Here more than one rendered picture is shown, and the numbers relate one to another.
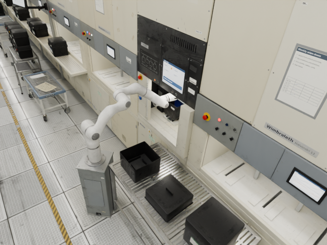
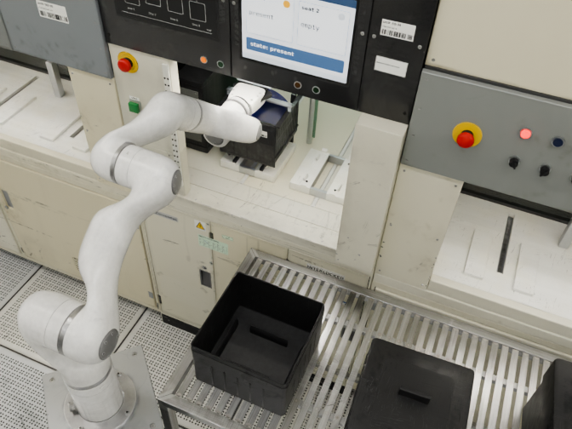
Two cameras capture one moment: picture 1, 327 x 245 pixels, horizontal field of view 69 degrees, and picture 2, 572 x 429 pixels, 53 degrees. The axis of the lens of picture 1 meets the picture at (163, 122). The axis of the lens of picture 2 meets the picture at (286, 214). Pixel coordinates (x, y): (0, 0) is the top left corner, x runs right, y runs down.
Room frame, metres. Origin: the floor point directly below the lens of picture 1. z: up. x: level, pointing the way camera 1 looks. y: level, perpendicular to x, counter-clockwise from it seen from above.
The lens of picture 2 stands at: (0.76, 0.58, 2.25)
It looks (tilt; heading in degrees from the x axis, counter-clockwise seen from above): 46 degrees down; 330
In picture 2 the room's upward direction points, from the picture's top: 3 degrees clockwise
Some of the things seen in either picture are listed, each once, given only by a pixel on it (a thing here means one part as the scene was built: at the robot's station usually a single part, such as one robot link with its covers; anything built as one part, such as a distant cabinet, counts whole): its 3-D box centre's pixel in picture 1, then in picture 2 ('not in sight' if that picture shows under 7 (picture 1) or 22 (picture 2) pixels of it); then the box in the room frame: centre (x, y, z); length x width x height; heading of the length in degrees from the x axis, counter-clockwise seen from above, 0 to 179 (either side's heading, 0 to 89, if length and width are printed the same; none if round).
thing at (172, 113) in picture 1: (176, 104); (259, 116); (2.23, -0.14, 1.06); 0.24 x 0.20 x 0.32; 40
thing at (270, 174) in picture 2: (175, 117); (259, 153); (2.23, -0.14, 0.89); 0.22 x 0.21 x 0.04; 130
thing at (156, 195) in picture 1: (169, 195); (410, 403); (1.20, -0.09, 0.83); 0.29 x 0.29 x 0.13; 42
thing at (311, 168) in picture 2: not in sight; (328, 174); (2.02, -0.31, 0.89); 0.22 x 0.21 x 0.04; 130
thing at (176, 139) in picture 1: (190, 112); (298, 123); (2.23, -0.30, 0.98); 0.95 x 0.88 x 1.95; 130
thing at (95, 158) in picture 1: (94, 152); (94, 386); (1.60, 0.63, 0.85); 0.19 x 0.19 x 0.18
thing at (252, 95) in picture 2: (170, 96); (244, 99); (2.16, -0.05, 1.19); 0.11 x 0.10 x 0.07; 130
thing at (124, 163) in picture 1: (139, 161); (260, 340); (1.54, 0.19, 0.85); 0.28 x 0.28 x 0.17; 39
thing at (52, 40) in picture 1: (58, 46); not in sight; (4.07, 1.96, 0.93); 0.30 x 0.28 x 0.26; 37
